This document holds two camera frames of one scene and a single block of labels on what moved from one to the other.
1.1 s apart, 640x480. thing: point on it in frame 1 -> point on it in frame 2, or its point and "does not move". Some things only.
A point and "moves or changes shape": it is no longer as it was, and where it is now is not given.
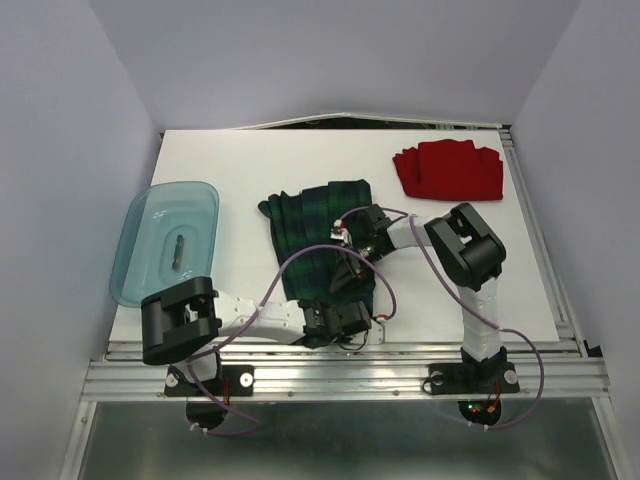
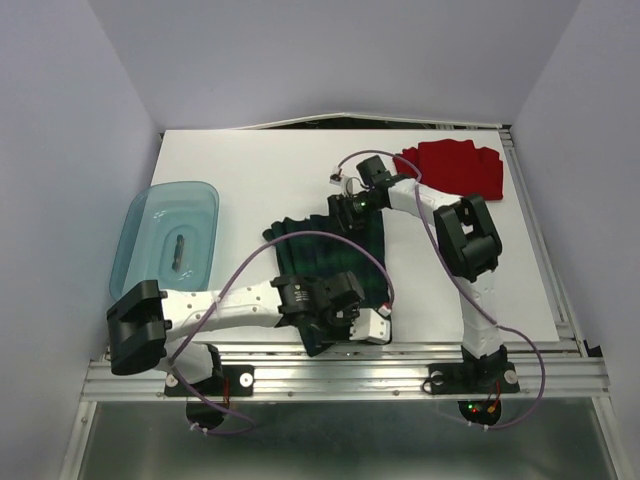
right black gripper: (349, 273) -> (346, 220)
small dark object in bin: (177, 259) does not move
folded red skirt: (450, 169) does not move
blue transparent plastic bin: (169, 235) does not move
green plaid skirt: (307, 217) moves or changes shape
